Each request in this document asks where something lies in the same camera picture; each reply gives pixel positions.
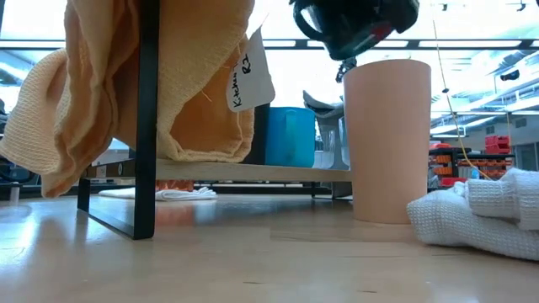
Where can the rack with orange bins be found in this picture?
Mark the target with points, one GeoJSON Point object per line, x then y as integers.
{"type": "Point", "coordinates": [446, 168]}

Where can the grey cloth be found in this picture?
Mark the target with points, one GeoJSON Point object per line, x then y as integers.
{"type": "Point", "coordinates": [322, 107]}

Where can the black distant machine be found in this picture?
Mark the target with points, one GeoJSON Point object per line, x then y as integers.
{"type": "Point", "coordinates": [346, 69]}

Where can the white folded cloth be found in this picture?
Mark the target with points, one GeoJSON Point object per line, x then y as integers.
{"type": "Point", "coordinates": [177, 195]}

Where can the large dark mug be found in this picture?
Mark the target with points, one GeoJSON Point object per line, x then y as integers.
{"type": "Point", "coordinates": [349, 25]}

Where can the white handwritten paper tag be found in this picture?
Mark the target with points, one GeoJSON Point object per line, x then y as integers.
{"type": "Point", "coordinates": [252, 71]}

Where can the wooden shelf black frame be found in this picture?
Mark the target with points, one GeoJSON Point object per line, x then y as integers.
{"type": "Point", "coordinates": [252, 171]}

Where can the black table frame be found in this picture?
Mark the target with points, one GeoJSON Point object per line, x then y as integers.
{"type": "Point", "coordinates": [261, 190]}

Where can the peach plastic cup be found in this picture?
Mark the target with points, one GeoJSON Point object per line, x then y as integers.
{"type": "Point", "coordinates": [387, 143]}

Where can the yellow waffle cloth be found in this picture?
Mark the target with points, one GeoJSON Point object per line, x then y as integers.
{"type": "Point", "coordinates": [84, 105]}

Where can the blue mug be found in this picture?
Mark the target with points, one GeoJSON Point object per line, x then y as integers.
{"type": "Point", "coordinates": [290, 139]}

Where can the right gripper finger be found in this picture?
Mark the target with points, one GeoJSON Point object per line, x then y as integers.
{"type": "Point", "coordinates": [406, 14]}

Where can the white checked waffle cloth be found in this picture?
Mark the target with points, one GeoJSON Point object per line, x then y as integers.
{"type": "Point", "coordinates": [471, 219]}

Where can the red plastic crate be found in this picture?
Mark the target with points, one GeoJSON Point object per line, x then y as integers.
{"type": "Point", "coordinates": [497, 144]}

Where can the translucent orange ribbed cup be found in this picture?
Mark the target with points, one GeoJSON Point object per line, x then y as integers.
{"type": "Point", "coordinates": [174, 185]}

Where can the small black hanging device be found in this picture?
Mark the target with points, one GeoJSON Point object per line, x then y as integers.
{"type": "Point", "coordinates": [509, 76]}

